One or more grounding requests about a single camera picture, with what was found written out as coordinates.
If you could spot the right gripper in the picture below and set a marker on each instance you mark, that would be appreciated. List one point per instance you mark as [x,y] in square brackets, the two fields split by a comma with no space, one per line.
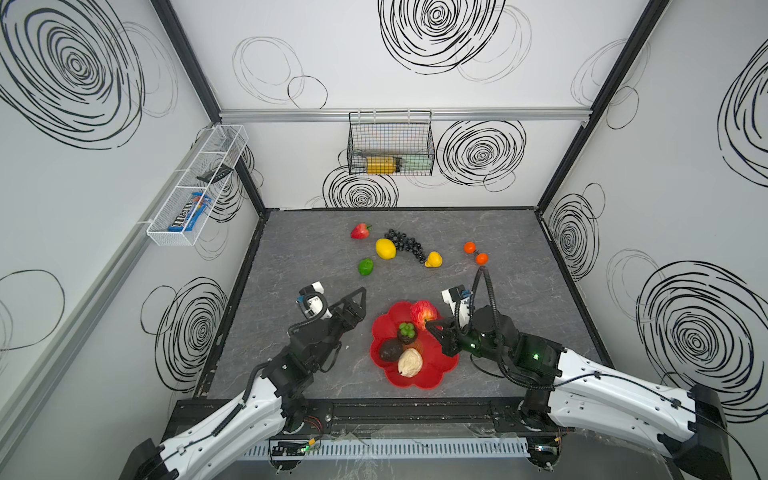
[455,336]

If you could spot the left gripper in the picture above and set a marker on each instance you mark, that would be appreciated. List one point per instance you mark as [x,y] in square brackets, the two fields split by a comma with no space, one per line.
[342,313]

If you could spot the red apple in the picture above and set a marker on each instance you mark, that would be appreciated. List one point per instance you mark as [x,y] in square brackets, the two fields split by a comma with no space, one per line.
[422,312]

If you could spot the red flower-shaped fruit bowl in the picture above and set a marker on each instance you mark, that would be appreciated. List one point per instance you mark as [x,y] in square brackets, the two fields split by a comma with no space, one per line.
[436,365]

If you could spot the cream garlic bulb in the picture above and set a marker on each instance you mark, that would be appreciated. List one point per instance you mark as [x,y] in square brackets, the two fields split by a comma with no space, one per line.
[410,363]

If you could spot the dark avocado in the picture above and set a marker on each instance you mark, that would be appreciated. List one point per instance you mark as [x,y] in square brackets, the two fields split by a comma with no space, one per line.
[390,350]

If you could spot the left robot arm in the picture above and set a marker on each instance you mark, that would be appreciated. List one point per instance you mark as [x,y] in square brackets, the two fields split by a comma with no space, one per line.
[271,402]

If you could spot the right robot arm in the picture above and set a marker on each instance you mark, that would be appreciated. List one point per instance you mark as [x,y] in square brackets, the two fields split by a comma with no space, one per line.
[565,389]

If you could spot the green lime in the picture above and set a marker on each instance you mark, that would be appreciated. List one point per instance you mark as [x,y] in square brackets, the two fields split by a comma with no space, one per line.
[366,267]

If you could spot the small yellow pear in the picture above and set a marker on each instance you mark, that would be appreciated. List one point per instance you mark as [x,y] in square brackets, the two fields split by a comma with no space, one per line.
[434,260]

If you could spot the yellow lemon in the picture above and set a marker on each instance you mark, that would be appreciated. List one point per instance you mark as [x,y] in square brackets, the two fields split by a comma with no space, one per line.
[385,249]

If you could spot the red strawberry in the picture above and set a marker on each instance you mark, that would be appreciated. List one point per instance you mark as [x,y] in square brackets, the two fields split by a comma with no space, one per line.
[361,231]

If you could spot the dark grape bunch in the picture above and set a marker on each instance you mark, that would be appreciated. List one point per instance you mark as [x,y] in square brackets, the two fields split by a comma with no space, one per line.
[405,243]

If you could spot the green box in basket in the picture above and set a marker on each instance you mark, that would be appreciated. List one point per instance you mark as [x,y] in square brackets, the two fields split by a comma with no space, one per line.
[416,164]

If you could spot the blue candy packet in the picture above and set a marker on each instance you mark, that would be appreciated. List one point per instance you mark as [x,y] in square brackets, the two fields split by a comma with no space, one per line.
[194,207]

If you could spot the black remote control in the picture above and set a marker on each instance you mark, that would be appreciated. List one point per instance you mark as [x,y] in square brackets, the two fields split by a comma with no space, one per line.
[215,175]

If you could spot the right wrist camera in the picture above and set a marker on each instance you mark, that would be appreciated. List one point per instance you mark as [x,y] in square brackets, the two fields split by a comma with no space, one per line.
[458,299]

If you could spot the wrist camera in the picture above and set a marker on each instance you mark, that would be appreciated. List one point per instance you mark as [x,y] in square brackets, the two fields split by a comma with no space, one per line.
[458,299]
[312,301]

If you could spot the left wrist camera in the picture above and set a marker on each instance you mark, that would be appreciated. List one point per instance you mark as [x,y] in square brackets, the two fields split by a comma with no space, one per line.
[312,301]

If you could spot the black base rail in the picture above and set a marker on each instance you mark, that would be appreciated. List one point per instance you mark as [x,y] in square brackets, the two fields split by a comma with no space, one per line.
[337,415]

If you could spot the white slotted cable duct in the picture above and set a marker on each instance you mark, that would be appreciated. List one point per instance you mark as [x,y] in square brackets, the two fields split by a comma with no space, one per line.
[430,448]

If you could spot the black wire wall basket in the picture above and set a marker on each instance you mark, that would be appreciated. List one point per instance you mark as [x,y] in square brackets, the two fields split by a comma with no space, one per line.
[392,133]

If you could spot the white wire wall shelf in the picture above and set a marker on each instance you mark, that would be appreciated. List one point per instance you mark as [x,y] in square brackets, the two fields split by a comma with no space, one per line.
[216,145]

